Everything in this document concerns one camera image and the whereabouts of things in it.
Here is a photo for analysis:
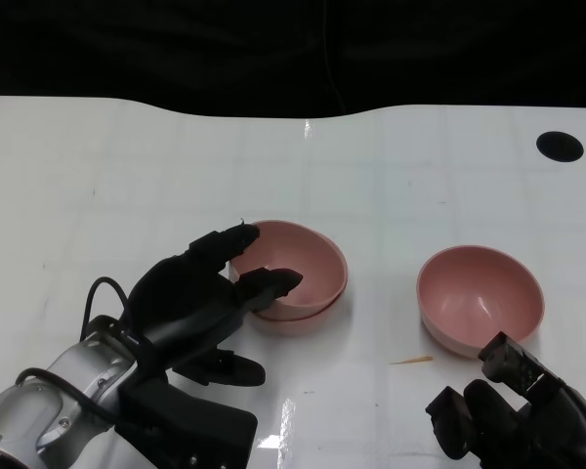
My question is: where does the pink plastic bowl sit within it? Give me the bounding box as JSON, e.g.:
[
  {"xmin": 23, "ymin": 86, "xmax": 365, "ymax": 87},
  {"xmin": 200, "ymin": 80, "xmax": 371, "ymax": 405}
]
[
  {"xmin": 228, "ymin": 220, "xmax": 349, "ymax": 319},
  {"xmin": 416, "ymin": 245, "xmax": 546, "ymax": 361},
  {"xmin": 251, "ymin": 287, "xmax": 346, "ymax": 337}
]

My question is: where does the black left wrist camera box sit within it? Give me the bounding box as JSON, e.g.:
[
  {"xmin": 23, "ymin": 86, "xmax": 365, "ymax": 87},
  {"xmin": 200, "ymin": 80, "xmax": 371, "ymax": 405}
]
[{"xmin": 114, "ymin": 376, "xmax": 259, "ymax": 469}]

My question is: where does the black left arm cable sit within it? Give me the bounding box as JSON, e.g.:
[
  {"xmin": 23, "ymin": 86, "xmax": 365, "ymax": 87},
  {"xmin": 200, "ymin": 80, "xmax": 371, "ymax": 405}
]
[{"xmin": 79, "ymin": 276, "xmax": 132, "ymax": 344}]

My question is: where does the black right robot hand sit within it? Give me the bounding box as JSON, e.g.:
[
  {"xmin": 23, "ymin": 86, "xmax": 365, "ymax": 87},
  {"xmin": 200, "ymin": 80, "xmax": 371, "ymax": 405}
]
[{"xmin": 424, "ymin": 330, "xmax": 586, "ymax": 469}]

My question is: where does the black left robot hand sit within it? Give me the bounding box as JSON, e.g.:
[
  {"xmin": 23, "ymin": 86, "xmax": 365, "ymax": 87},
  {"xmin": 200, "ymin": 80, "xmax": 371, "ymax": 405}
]
[{"xmin": 126, "ymin": 223, "xmax": 305, "ymax": 387}]

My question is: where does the black round table grommet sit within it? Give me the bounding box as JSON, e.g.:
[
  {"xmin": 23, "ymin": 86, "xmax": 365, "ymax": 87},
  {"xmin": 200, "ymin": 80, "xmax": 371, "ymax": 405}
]
[{"xmin": 535, "ymin": 130, "xmax": 584, "ymax": 163}]

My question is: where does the black backdrop cloth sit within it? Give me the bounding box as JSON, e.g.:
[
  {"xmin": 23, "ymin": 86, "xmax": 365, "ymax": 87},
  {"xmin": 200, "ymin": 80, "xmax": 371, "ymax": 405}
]
[{"xmin": 0, "ymin": 0, "xmax": 586, "ymax": 119}]

